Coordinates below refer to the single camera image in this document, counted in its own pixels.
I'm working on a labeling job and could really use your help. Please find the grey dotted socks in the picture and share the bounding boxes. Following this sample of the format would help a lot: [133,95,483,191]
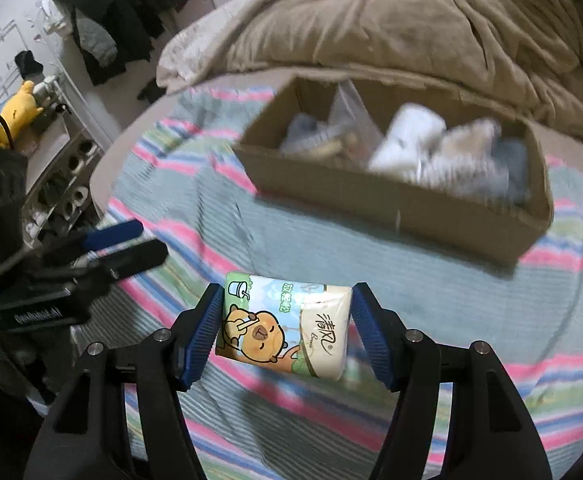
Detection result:
[278,114,345,158]

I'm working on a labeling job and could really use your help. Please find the beige duvet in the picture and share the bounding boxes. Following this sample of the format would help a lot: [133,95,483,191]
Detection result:
[156,0,583,141]

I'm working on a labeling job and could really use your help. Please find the black hanging sock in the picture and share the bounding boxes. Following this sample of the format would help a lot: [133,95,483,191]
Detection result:
[14,50,47,81]

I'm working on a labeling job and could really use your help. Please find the clear bag with brown contents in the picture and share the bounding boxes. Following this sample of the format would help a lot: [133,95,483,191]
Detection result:
[327,82,385,161]

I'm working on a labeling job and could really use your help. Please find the yellow plush toy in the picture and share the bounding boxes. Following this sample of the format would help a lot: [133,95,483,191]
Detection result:
[0,80,43,148]

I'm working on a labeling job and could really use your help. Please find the white shoe rack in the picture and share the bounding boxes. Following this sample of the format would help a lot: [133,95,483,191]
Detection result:
[21,75,108,247]

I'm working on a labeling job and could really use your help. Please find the bag of cotton swabs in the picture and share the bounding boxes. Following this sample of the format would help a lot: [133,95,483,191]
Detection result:
[416,119,502,191]

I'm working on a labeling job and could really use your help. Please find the dark grey cloth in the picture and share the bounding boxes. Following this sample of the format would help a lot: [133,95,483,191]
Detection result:
[491,140,532,206]

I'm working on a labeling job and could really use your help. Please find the cartoon bear tissue pack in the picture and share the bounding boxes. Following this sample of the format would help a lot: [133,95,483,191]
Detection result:
[216,271,355,381]

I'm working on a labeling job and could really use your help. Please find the striped pastel blanket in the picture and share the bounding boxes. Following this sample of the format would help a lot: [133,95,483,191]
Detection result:
[74,85,583,480]

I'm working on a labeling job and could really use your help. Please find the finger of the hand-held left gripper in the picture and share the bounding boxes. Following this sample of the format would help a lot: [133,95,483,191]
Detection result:
[46,239,169,281]
[71,219,144,256]

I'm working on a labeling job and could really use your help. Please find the black hanging clothes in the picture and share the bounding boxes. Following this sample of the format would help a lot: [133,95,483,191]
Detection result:
[48,0,222,87]

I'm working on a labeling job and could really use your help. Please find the brown cardboard box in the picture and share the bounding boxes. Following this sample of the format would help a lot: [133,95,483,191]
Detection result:
[234,76,555,266]

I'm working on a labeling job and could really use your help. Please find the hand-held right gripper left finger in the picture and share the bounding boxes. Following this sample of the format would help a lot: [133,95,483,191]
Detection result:
[24,282,227,480]

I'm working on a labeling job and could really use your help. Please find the grey padded jacket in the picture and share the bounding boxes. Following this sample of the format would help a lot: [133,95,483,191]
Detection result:
[74,7,119,68]

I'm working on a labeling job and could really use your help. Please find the white socks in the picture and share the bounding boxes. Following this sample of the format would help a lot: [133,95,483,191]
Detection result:
[369,102,447,173]

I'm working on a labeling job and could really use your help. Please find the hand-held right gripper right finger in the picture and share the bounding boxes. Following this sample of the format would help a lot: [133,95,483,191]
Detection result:
[351,282,555,480]

